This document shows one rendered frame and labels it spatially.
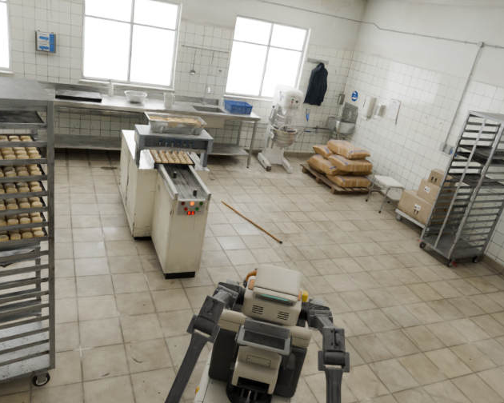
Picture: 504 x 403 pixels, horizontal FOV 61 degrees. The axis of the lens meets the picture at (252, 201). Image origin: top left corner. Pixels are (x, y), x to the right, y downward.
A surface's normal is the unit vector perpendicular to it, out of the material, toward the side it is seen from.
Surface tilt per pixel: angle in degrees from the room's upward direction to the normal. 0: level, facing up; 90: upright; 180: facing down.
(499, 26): 90
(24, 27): 90
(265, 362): 98
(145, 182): 90
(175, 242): 90
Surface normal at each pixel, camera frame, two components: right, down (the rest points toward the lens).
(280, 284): 0.04, -0.41
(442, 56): -0.91, 0.00
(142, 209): 0.36, 0.43
